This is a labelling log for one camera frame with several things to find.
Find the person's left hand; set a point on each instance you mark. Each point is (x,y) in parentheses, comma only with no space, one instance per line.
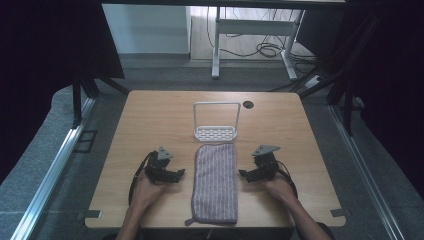
(146,193)

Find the white desk frame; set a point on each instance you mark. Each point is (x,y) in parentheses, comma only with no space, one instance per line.
(253,27)

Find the person's right hand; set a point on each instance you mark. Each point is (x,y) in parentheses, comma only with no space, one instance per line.
(280,190)

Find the black curtain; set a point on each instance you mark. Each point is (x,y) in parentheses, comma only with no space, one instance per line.
(386,83)
(43,66)

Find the black floor bracket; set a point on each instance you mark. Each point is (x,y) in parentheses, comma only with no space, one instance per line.
(86,141)

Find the white power strip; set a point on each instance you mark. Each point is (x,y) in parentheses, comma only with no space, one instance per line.
(314,81)

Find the aluminium floor rail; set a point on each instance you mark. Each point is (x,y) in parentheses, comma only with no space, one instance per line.
(363,166)
(50,176)

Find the purple striped towel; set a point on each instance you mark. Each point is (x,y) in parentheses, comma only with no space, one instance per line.
(215,186)

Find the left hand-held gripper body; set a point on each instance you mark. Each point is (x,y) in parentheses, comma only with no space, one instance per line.
(159,166)

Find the black metal stand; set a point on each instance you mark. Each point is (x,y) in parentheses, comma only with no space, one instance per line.
(340,90)
(81,90)

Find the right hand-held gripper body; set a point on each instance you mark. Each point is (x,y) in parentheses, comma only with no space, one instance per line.
(266,165)

